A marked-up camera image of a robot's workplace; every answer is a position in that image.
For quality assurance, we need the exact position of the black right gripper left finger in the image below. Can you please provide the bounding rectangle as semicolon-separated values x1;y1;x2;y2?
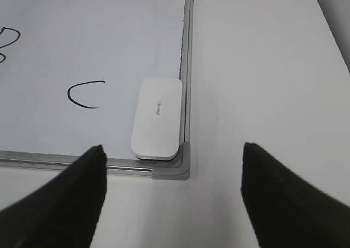
1;145;107;247

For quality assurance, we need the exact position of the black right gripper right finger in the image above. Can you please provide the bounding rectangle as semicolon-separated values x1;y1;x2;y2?
241;142;349;247

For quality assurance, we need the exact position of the white rectangular board eraser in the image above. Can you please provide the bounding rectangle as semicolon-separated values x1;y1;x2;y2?
131;77;183;161

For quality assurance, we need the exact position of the white board with aluminium frame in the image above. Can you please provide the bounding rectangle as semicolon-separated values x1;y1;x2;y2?
1;0;194;180

